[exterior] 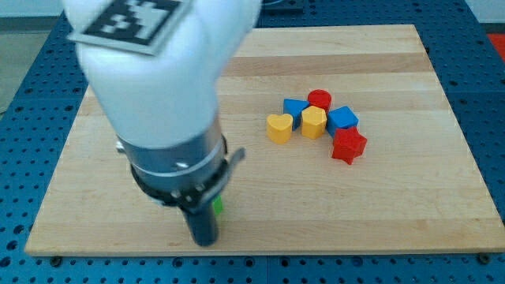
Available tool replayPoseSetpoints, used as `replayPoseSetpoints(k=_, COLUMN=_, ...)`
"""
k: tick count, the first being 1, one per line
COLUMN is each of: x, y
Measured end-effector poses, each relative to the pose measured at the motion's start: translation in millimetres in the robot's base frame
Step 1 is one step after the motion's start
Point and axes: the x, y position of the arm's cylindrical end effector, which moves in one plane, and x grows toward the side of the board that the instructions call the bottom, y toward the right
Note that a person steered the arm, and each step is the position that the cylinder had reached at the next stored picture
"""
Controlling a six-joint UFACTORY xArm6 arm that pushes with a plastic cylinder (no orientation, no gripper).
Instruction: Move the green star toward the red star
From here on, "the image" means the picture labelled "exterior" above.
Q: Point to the grey metal wrist flange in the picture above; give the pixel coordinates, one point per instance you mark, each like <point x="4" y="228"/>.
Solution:
<point x="179" y="160"/>

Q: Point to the dark cylindrical pusher stick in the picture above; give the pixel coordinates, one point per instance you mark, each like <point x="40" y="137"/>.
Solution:
<point x="202" y="225"/>

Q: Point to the green star block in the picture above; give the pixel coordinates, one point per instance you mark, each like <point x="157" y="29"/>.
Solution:
<point x="217" y="205"/>

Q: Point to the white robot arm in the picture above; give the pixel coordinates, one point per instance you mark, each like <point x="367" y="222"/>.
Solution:
<point x="154" y="66"/>

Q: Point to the red star block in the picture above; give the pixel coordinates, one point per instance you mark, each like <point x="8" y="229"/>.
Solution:
<point x="348" y="144"/>

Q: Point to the yellow heart block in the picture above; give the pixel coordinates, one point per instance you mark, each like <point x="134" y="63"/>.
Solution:
<point x="279" y="127"/>

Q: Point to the blue triangle block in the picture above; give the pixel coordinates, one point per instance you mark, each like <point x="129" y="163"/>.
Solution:
<point x="294" y="107"/>

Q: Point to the yellow hexagon block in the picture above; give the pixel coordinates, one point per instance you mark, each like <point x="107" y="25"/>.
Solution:
<point x="313" y="122"/>

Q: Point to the red cylinder block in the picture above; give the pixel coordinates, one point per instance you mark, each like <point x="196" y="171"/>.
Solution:
<point x="320" y="98"/>

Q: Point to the black white fiducial marker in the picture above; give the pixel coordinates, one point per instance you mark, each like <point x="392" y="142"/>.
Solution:
<point x="138" y="26"/>

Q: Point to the blue cube block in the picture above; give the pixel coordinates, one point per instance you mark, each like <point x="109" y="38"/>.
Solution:
<point x="341" y="118"/>

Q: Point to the wooden board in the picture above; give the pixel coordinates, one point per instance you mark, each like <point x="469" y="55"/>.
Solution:
<point x="415" y="189"/>

